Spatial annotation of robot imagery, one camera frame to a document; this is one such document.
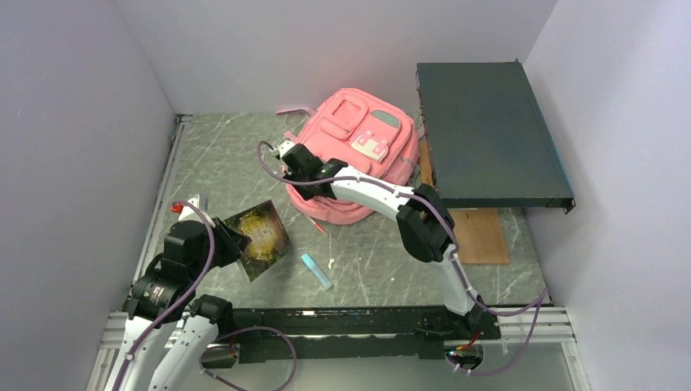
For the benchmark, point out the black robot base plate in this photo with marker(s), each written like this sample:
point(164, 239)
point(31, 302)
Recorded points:
point(423, 332)

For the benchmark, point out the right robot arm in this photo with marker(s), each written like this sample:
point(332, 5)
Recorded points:
point(424, 224)

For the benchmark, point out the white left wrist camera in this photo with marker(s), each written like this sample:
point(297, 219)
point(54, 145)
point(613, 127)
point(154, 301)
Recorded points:
point(194, 209)

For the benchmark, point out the shiny gold foil book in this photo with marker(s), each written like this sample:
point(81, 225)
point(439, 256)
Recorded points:
point(268, 239)

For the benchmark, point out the dark green metal box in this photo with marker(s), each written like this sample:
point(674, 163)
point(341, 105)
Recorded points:
point(490, 146)

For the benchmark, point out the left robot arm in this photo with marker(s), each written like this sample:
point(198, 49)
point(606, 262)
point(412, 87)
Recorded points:
point(168, 327)

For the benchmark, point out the red pen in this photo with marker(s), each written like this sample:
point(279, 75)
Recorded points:
point(316, 225)

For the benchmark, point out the pink student backpack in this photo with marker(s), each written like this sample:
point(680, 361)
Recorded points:
point(368, 133)

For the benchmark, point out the wooden board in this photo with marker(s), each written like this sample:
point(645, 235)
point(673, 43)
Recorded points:
point(481, 237)

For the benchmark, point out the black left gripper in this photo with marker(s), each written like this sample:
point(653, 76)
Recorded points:
point(234, 243)

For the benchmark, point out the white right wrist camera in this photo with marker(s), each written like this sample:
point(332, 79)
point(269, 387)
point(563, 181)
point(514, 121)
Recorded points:
point(283, 148)

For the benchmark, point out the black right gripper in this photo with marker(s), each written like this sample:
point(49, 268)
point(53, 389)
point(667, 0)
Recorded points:
point(305, 194)

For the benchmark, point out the aluminium frame rail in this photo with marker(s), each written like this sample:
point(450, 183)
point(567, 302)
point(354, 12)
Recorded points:
point(552, 362)

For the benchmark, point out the light blue eraser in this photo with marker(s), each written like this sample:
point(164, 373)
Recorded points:
point(316, 271)

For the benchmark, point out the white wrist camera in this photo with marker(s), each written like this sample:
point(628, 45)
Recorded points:
point(283, 148)
point(194, 209)

